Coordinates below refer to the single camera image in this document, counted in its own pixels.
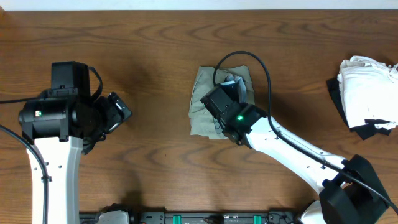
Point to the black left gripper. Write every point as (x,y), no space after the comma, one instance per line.
(113,117)

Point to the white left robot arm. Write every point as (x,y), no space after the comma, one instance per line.
(60,126)

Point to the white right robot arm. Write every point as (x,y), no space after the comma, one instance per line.
(349,190)

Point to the white folded garment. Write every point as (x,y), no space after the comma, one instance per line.
(368,91)

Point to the black folded garment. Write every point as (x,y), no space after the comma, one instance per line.
(364,131)

